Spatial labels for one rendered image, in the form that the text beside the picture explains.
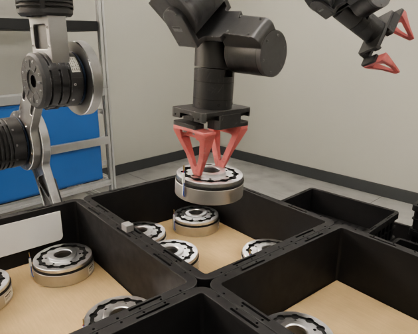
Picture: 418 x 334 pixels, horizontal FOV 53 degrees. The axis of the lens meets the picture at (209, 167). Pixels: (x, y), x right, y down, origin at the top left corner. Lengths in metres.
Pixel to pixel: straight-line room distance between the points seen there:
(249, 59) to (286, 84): 3.52
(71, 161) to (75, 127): 0.22
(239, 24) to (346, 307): 0.46
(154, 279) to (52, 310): 0.17
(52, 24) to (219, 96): 0.64
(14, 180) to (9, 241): 1.87
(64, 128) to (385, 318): 2.33
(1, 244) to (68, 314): 0.21
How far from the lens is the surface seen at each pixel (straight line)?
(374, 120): 3.64
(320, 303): 0.72
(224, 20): 0.56
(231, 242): 0.88
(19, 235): 0.85
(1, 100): 2.60
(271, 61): 0.54
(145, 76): 4.12
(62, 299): 0.75
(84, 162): 2.87
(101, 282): 0.77
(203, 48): 0.58
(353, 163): 3.79
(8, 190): 2.71
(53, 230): 0.86
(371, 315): 0.72
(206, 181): 0.60
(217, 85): 0.58
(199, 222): 0.89
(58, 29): 1.14
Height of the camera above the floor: 1.23
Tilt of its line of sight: 17 degrees down
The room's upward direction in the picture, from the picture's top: straight up
